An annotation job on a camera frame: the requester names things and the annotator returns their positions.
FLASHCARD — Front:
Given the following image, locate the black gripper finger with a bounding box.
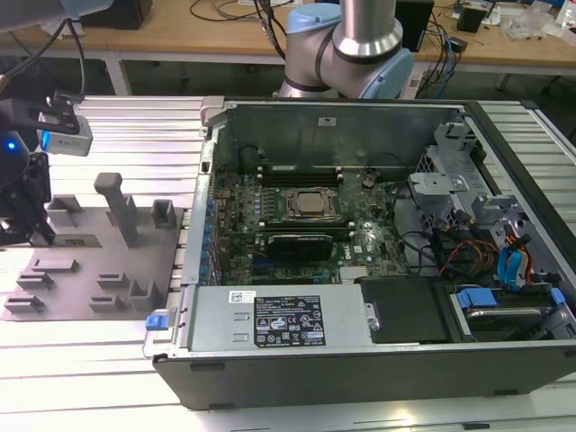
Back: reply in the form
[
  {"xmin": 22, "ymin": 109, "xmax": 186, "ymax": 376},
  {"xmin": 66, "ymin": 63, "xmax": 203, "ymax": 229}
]
[
  {"xmin": 20, "ymin": 152, "xmax": 58, "ymax": 247},
  {"xmin": 0, "ymin": 193, "xmax": 32, "ymax": 247}
]

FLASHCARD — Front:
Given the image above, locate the black RAM slot bank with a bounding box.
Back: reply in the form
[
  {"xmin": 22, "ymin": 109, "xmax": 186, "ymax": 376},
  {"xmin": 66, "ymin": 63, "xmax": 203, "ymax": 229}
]
[
  {"xmin": 259, "ymin": 162, "xmax": 346, "ymax": 189},
  {"xmin": 256, "ymin": 217, "xmax": 355, "ymax": 240}
]

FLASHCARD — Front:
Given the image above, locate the grey parts rack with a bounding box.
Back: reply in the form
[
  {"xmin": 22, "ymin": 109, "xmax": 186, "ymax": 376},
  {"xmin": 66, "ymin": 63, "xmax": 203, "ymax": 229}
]
[{"xmin": 0, "ymin": 173, "xmax": 186, "ymax": 323}]

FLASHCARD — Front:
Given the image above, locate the large black box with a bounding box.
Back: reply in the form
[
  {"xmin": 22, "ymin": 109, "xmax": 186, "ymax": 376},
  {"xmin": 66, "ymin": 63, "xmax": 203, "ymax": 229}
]
[{"xmin": 78, "ymin": 0, "xmax": 148, "ymax": 31}]

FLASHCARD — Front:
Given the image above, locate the wooden desk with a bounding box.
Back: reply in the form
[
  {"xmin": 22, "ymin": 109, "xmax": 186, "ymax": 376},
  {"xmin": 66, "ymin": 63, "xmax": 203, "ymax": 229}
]
[{"xmin": 0, "ymin": 0, "xmax": 576, "ymax": 98}]

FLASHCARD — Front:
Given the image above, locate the grey power supply unit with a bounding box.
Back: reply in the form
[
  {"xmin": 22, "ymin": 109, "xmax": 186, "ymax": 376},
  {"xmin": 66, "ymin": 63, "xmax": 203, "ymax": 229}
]
[{"xmin": 186, "ymin": 285, "xmax": 374, "ymax": 353}]

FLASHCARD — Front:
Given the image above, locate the metal CPU socket cover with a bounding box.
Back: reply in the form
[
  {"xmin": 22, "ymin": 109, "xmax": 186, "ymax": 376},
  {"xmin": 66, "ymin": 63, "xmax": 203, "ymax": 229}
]
[{"xmin": 285, "ymin": 187, "xmax": 339, "ymax": 221}]

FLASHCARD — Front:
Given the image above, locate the black graphics card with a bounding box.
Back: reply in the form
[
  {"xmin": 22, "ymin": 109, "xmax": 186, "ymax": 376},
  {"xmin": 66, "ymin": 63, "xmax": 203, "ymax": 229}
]
[{"xmin": 265, "ymin": 231, "xmax": 335, "ymax": 263}]

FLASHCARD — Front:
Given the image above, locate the silver CPU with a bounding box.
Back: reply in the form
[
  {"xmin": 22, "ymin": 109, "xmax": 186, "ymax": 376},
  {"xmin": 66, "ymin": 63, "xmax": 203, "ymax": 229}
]
[{"xmin": 299, "ymin": 193, "xmax": 327, "ymax": 215}]

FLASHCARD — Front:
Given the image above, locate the small silver heat sink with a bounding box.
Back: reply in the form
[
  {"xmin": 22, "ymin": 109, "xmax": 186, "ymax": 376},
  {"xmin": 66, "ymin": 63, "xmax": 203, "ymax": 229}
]
[{"xmin": 337, "ymin": 265, "xmax": 371, "ymax": 285}]

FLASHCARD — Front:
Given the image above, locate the green motherboard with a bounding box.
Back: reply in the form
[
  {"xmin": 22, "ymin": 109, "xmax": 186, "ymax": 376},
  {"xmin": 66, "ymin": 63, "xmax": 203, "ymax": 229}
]
[{"xmin": 211, "ymin": 170, "xmax": 415, "ymax": 287}]

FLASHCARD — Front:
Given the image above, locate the open black PC case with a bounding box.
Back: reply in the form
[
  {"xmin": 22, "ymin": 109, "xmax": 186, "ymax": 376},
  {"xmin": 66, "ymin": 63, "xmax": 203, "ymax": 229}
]
[{"xmin": 143, "ymin": 95, "xmax": 576, "ymax": 410}]

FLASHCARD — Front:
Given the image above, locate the grey metal drive cage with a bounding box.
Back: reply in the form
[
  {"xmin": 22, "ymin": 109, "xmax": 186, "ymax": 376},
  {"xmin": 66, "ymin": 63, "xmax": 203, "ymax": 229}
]
[{"xmin": 407, "ymin": 121, "xmax": 488, "ymax": 235}]

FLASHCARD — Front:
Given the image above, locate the black upright box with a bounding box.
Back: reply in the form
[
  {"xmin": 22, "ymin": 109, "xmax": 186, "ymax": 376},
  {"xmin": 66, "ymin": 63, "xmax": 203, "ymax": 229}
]
[{"xmin": 395, "ymin": 0, "xmax": 436, "ymax": 53}]

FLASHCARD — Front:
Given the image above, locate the blue disk carrier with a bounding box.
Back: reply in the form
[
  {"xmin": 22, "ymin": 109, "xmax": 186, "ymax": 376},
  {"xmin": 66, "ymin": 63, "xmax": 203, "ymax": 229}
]
[{"xmin": 451, "ymin": 286, "xmax": 566, "ymax": 341}]

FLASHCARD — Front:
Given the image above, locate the small black speaker box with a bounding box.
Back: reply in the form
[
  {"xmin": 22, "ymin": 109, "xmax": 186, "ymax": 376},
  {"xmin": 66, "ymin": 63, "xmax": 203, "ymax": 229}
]
[{"xmin": 456, "ymin": 6, "xmax": 488, "ymax": 32}]

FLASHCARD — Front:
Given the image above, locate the crumpled clear plastic bag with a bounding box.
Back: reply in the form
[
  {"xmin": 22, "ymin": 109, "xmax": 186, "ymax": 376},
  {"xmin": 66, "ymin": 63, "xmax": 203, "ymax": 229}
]
[{"xmin": 501, "ymin": 4, "xmax": 564, "ymax": 40}]

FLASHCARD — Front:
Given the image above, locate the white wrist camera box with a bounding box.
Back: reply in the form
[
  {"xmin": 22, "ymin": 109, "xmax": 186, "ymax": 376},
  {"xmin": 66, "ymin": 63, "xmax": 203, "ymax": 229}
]
[{"xmin": 38, "ymin": 92, "xmax": 94, "ymax": 158}]

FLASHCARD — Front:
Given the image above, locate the black camera cable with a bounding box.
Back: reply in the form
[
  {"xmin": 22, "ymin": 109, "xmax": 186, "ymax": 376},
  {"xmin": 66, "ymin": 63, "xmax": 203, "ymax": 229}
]
[{"xmin": 0, "ymin": 17, "xmax": 87, "ymax": 101}]

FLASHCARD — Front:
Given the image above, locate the black wire loop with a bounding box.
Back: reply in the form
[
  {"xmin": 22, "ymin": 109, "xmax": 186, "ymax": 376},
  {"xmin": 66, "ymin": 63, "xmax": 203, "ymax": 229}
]
[{"xmin": 395, "ymin": 229, "xmax": 451, "ymax": 276}]

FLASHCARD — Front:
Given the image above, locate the blue cable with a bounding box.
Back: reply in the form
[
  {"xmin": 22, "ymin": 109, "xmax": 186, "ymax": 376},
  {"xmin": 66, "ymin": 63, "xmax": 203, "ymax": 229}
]
[{"xmin": 443, "ymin": 24, "xmax": 456, "ymax": 94}]

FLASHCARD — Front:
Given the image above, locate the orange and red wire bundle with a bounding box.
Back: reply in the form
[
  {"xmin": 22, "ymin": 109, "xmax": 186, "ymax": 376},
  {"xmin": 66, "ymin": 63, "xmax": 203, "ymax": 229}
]
[{"xmin": 443, "ymin": 240, "xmax": 501, "ymax": 276}]

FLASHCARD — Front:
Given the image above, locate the grey metal bracket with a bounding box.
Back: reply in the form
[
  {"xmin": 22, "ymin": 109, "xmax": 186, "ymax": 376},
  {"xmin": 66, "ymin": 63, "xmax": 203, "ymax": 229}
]
[{"xmin": 470, "ymin": 194, "xmax": 518, "ymax": 231}]

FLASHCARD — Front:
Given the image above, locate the blue flat wire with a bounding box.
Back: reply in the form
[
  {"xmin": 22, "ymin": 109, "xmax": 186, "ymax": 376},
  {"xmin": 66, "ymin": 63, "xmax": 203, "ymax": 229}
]
[
  {"xmin": 497, "ymin": 245, "xmax": 518, "ymax": 290},
  {"xmin": 512, "ymin": 233, "xmax": 535, "ymax": 289}
]

